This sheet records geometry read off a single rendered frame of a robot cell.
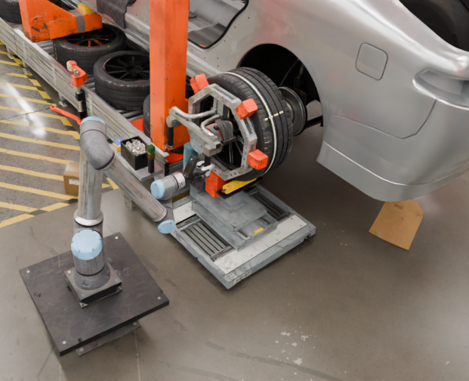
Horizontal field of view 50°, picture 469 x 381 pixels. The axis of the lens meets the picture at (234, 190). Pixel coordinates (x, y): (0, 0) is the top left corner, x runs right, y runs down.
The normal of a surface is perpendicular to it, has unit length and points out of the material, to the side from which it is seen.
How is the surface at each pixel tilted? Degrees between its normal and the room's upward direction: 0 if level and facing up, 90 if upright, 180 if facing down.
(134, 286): 0
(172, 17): 90
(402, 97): 90
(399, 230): 2
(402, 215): 2
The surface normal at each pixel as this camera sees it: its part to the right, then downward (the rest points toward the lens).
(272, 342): 0.10, -0.76
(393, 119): -0.73, 0.38
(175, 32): 0.66, 0.53
